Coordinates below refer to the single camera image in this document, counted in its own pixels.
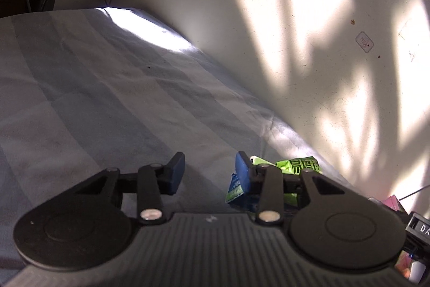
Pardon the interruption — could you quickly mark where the pink wallet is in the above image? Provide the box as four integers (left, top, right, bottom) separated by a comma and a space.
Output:
382, 195, 406, 213

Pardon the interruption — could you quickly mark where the green tissue packet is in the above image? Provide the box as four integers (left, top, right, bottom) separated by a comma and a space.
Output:
225, 154, 321, 212

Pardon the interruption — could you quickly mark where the black label box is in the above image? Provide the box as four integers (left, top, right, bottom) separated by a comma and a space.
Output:
405, 212, 430, 248

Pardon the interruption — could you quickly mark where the small wall sticker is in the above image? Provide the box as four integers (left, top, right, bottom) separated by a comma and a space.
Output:
356, 31, 374, 53

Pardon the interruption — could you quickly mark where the grey striped bed sheet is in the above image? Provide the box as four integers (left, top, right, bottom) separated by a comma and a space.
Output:
0, 6, 357, 286

